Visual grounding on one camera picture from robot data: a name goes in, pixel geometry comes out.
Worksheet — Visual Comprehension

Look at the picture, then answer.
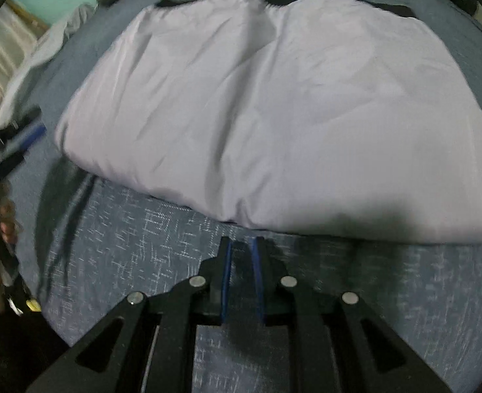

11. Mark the light grey blanket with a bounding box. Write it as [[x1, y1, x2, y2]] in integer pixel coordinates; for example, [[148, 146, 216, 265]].
[[0, 3, 96, 128]]

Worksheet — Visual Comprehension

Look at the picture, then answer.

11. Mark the wooden frame by curtain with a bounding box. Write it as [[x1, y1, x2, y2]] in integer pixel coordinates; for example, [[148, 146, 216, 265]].
[[6, 0, 49, 38]]

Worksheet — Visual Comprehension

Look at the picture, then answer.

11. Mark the light grey zip jacket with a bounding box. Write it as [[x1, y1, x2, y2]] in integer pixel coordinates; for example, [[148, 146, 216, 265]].
[[55, 0, 482, 243]]

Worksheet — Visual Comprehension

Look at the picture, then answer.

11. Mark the blue bed sheet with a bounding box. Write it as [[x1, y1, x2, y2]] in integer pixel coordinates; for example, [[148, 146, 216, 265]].
[[11, 0, 482, 392]]

